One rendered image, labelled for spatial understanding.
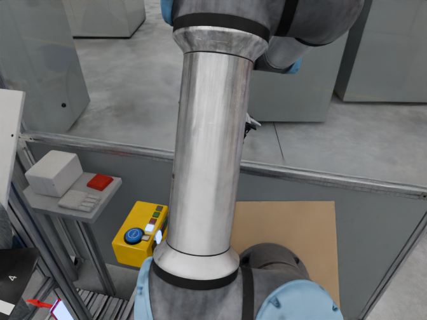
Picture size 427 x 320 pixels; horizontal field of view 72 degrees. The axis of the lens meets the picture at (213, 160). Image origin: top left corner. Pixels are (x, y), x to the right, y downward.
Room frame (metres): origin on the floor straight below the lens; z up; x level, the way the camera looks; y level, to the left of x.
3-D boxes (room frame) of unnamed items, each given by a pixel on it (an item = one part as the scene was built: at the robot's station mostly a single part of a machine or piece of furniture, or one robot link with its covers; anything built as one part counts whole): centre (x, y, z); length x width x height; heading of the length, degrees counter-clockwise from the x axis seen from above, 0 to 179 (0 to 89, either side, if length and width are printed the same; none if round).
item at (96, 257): (0.89, 0.60, 0.42); 0.04 x 0.04 x 0.83; 77
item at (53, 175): (0.94, 0.67, 0.92); 0.17 x 0.16 x 0.11; 167
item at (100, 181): (0.93, 0.48, 0.87); 0.08 x 0.08 x 0.02; 67
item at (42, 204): (0.89, 0.60, 0.85); 0.36 x 0.24 x 0.03; 77
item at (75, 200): (0.82, 0.53, 0.87); 0.15 x 0.09 x 0.02; 76
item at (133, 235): (0.49, 0.21, 1.08); 0.04 x 0.04 x 0.02
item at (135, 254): (0.54, 0.20, 1.02); 0.16 x 0.10 x 0.11; 167
